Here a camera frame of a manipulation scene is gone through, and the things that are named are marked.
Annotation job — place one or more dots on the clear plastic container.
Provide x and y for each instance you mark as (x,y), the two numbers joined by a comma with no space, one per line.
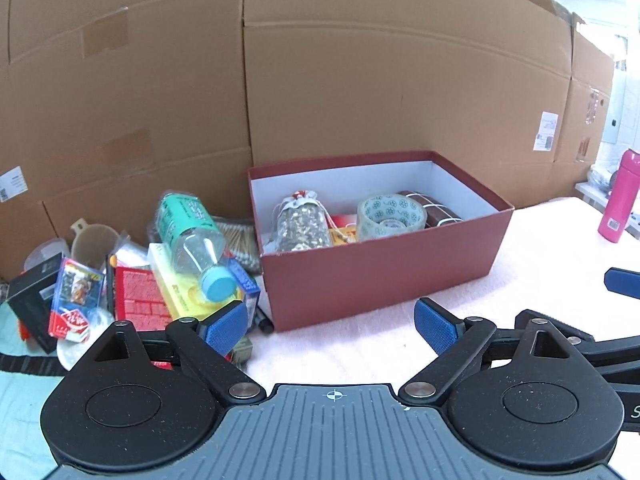
(45,255)

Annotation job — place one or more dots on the small orange object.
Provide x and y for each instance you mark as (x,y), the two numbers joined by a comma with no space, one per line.
(23,331)

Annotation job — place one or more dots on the black marker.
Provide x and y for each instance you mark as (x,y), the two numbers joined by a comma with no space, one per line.
(264,324)

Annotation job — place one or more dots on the blue red card pack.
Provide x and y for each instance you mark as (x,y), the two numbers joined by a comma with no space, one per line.
(75,305)

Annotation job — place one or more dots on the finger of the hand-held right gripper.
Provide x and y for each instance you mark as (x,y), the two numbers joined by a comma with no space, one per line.
(624,282)
(615,355)

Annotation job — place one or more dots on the black product box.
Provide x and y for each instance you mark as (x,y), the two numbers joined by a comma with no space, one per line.
(30,305)

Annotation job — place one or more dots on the yellow printed packet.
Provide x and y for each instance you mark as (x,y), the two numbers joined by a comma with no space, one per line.
(345,236)

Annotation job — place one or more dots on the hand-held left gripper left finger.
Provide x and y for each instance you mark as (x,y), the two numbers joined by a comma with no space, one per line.
(227,327)

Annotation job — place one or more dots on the brown checked glasses case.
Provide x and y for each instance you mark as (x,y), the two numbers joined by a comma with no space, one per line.
(440,212)

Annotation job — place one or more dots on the small grey-green box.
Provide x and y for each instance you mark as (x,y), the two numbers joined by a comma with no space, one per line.
(244,351)

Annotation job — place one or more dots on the cloth herb sachet bag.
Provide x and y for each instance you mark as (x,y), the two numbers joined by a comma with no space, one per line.
(300,225)

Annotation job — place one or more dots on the cotton swab pack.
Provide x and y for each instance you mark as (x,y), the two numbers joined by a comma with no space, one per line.
(237,240)

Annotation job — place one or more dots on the clear green-patterned tape roll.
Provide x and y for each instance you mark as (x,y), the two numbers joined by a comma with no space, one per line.
(372,210)

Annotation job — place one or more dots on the yellow box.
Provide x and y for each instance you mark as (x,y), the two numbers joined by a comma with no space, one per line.
(175,285)

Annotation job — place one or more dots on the dark red cardboard box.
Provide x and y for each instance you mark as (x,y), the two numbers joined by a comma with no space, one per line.
(375,280)

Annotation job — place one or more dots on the green label plastic bottle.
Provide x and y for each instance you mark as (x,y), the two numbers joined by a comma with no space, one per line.
(185,220)

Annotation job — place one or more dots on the clear plastic bag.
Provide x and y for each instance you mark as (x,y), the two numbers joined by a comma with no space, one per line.
(132,257)

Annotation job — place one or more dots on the brown cardboard backdrop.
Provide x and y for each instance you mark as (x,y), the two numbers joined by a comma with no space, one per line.
(350,60)

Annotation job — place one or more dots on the white shipping label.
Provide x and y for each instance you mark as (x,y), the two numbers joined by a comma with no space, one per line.
(546,132)
(11,185)

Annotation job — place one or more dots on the pink flask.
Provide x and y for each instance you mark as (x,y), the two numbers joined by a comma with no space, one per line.
(617,195)

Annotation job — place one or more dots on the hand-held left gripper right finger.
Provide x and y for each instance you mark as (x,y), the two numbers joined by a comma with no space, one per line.
(436,327)

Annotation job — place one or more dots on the white bowl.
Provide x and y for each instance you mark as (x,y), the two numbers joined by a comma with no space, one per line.
(75,355)

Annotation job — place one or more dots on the blue colourful box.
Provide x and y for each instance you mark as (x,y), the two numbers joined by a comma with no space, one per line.
(245,280)

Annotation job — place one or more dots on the pale pink towel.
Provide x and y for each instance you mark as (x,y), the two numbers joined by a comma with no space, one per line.
(500,270)

